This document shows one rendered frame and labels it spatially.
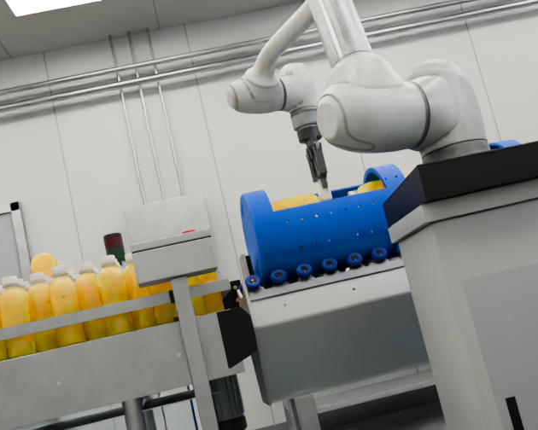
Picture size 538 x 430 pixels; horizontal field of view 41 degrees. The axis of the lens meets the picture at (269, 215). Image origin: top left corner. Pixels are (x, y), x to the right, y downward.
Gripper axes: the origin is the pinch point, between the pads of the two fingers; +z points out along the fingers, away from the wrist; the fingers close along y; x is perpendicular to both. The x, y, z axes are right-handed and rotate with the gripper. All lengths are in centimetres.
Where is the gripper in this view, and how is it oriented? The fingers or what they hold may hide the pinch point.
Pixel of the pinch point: (324, 190)
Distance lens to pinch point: 218.6
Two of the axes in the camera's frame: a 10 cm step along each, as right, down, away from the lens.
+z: 2.3, 9.6, -1.6
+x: -9.7, 2.0, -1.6
